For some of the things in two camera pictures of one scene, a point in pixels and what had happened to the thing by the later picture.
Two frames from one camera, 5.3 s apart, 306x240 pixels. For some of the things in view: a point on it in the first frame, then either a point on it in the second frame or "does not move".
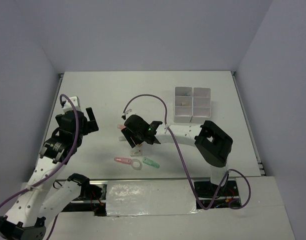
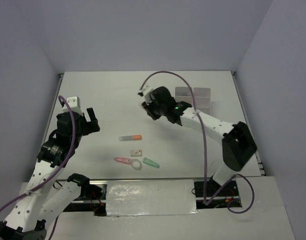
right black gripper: x=128 y=134 to x=148 y=108
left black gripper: x=91 y=125 does not move
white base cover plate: x=149 y=197 does not move
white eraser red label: x=136 y=152 does not move
